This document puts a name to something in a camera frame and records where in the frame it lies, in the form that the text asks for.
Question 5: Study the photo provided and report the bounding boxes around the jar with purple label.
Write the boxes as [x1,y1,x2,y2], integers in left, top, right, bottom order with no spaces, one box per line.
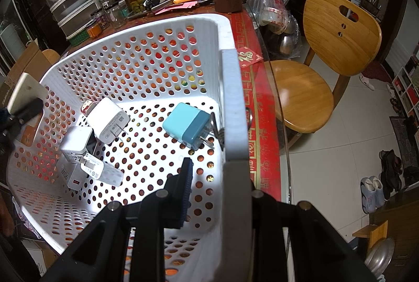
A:
[91,10,110,30]

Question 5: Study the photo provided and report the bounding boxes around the dark patterned rug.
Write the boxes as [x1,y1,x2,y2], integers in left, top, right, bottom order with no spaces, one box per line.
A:
[389,116,419,168]

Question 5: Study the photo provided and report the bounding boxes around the dark wooden cabinet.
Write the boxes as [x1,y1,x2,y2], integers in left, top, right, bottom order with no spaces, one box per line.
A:
[370,185,419,282]

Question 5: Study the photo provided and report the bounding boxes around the orange spice jar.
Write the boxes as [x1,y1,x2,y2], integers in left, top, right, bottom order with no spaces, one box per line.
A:
[86,21,101,38]

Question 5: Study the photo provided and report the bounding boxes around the wooden chair with slotted back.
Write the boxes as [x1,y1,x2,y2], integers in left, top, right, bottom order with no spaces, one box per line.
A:
[264,0,382,150]

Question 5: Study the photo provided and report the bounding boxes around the blue two-tone charger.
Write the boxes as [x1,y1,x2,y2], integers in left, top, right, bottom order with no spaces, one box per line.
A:
[163,102,215,151]

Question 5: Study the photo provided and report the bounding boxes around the round wooden chair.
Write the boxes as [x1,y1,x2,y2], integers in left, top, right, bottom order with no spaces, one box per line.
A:
[42,49,61,64]

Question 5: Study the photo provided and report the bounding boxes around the large white charger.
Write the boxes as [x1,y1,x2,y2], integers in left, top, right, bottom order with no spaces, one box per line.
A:
[60,126,96,191]

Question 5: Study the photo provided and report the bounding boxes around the metal tray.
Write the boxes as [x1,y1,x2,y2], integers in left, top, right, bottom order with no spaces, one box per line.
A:
[124,0,215,20]

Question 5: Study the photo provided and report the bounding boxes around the white charger with straight prongs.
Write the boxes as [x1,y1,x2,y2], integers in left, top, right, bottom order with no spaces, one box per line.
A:
[87,97,130,145]

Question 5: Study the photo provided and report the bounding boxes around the small white folding-prong charger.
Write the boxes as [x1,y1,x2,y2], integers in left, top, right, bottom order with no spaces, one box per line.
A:
[79,153,124,187]

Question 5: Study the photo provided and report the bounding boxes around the white bowl with red print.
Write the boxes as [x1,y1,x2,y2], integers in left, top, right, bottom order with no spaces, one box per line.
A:
[262,7,290,34]

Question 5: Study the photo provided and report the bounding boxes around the green plastic mesh tray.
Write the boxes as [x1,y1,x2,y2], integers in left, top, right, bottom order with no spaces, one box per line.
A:
[67,31,89,47]

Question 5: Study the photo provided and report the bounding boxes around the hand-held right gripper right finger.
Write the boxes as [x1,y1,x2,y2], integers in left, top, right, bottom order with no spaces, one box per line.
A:
[251,190,380,282]

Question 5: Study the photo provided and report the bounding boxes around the open cardboard box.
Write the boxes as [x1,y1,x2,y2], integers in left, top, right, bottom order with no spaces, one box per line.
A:
[5,41,49,106]

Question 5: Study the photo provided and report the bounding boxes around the pink paper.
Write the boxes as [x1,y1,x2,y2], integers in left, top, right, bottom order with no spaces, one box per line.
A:
[154,0,199,14]

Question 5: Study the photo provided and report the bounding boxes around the white cube shelf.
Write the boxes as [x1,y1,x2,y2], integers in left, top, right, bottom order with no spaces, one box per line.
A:
[391,49,419,125]

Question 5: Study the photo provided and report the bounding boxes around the empty glass jar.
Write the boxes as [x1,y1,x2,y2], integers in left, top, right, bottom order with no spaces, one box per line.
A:
[109,2,130,29]

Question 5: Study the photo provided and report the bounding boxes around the pair of grey slippers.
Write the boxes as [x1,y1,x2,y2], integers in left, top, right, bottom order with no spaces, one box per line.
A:
[360,176,388,214]

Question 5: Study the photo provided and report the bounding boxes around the white perforated plastic basket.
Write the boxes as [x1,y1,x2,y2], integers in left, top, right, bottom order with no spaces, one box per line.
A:
[6,14,254,282]

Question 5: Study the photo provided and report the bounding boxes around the metal clip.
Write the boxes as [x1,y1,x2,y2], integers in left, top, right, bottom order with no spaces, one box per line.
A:
[209,107,254,151]

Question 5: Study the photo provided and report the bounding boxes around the red floor mat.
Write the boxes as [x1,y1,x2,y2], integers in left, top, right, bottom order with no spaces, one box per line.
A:
[362,61,392,83]

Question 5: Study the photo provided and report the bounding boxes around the metal pan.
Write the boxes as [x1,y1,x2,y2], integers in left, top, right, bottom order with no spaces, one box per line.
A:
[364,238,395,276]

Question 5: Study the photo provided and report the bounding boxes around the beige power bank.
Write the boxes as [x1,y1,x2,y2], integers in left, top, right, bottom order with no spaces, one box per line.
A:
[7,72,49,114]

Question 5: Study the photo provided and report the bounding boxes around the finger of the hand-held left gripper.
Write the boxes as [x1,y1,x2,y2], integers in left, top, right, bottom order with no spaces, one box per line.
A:
[0,98,45,148]

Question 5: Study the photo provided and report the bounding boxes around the black sandals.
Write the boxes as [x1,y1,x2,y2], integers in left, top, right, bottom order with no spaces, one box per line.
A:
[379,149,404,200]

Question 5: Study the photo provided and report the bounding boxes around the red envelope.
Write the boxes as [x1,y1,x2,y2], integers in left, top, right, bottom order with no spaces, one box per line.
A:
[236,47,263,69]

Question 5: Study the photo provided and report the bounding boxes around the white slipper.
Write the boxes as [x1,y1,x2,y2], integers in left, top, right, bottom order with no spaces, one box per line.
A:
[359,72,375,91]

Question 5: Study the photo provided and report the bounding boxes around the metal bowl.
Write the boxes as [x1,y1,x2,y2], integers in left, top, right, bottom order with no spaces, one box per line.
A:
[277,33,302,56]

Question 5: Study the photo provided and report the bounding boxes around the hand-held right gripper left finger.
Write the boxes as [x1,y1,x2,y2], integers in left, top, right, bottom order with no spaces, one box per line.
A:
[41,158,194,282]

